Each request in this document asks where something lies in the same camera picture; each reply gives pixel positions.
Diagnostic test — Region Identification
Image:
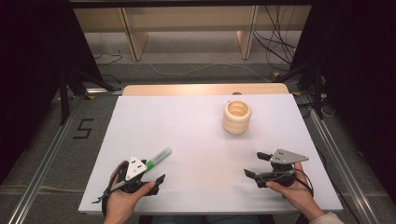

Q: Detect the black curtain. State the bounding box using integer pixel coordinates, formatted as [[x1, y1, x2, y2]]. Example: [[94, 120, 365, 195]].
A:
[[290, 0, 396, 195], [0, 0, 105, 185]]

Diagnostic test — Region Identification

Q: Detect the aluminium floor rail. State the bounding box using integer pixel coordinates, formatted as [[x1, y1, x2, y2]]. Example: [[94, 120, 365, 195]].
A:
[[7, 92, 86, 224], [305, 102, 380, 224]]

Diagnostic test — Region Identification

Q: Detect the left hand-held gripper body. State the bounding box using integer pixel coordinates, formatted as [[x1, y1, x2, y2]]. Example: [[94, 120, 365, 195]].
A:
[[120, 155, 160, 197]]

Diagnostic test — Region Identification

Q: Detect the light wooden table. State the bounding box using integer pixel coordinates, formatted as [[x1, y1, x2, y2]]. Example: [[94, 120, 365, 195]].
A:
[[122, 82, 290, 97]]

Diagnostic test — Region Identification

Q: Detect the black metal stand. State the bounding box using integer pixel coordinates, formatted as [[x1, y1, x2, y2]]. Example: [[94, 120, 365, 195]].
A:
[[279, 61, 325, 112], [58, 65, 117, 126]]

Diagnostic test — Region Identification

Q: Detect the person's left hand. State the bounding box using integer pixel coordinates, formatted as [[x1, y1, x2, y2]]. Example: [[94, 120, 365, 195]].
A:
[[106, 161, 156, 217]]

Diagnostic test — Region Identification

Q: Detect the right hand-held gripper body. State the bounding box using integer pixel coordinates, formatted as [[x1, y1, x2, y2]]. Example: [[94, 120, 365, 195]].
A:
[[253, 148, 310, 189]]

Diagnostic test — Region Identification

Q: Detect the bundle of black cables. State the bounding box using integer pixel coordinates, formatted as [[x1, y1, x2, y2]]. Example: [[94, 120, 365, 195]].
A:
[[252, 5, 297, 65]]

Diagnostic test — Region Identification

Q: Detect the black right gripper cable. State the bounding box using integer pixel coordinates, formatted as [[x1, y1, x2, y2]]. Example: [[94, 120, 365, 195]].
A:
[[291, 169, 315, 201]]

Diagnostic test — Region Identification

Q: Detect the light wooden desk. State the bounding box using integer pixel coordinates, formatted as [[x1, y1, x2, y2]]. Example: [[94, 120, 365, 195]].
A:
[[73, 5, 313, 62]]

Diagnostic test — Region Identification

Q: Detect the white floor cable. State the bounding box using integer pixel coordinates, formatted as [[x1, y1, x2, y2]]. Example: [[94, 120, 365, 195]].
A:
[[145, 61, 273, 83]]

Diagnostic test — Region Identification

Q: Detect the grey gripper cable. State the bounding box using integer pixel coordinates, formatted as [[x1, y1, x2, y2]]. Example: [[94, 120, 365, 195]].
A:
[[92, 181, 127, 205]]

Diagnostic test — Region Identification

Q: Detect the cream ribbed pen holder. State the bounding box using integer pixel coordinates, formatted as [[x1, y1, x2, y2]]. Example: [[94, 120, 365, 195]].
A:
[[221, 100, 252, 135]]

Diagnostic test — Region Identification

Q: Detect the thin black floor cable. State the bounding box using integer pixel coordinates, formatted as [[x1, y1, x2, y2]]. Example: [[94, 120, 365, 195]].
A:
[[93, 51, 123, 66]]

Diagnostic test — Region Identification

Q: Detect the white table mat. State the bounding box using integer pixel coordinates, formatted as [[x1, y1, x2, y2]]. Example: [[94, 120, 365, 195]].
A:
[[78, 92, 344, 215]]

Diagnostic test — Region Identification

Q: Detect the person's right hand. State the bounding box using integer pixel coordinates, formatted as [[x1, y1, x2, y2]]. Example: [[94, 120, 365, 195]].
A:
[[265, 161, 325, 222]]

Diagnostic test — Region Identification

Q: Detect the green and white marker pen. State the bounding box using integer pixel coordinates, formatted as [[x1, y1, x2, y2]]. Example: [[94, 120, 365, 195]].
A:
[[145, 147, 173, 173]]

